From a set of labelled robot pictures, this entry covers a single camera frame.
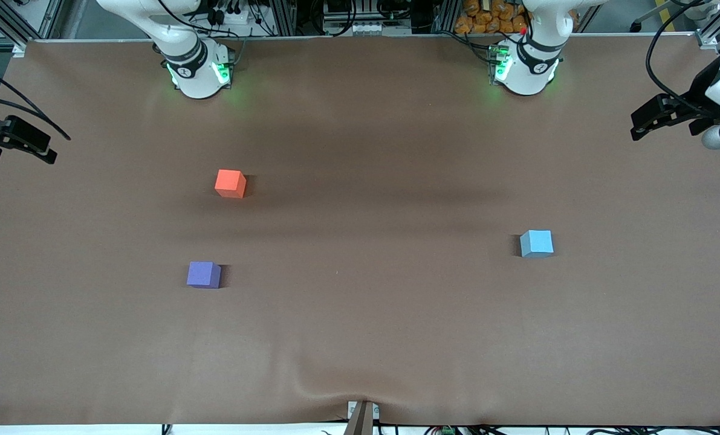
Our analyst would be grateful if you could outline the light blue foam block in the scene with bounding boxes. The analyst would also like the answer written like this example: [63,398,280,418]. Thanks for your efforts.
[520,230,554,259]

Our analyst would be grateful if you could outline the orange foam block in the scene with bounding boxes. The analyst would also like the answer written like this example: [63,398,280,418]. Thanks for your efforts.
[215,169,247,199]

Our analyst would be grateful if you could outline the purple foam block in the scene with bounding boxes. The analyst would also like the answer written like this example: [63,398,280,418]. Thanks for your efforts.
[186,261,222,289]

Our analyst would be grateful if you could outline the orange bag pile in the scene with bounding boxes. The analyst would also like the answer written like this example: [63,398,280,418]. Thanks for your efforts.
[455,0,531,35]

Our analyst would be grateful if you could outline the white power strip with plugs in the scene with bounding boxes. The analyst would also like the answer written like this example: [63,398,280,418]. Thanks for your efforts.
[206,5,258,26]

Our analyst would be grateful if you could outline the white terminal strip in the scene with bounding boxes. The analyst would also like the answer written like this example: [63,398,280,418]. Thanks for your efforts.
[322,18,412,37]

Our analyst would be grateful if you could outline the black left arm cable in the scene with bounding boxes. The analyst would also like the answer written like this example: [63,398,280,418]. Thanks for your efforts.
[646,0,717,117]

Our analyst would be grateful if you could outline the aluminium frame post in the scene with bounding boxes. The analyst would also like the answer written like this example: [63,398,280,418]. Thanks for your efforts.
[438,0,460,34]
[272,0,297,36]

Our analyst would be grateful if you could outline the brown camera mount post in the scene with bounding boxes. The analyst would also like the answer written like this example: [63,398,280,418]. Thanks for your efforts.
[345,400,380,435]

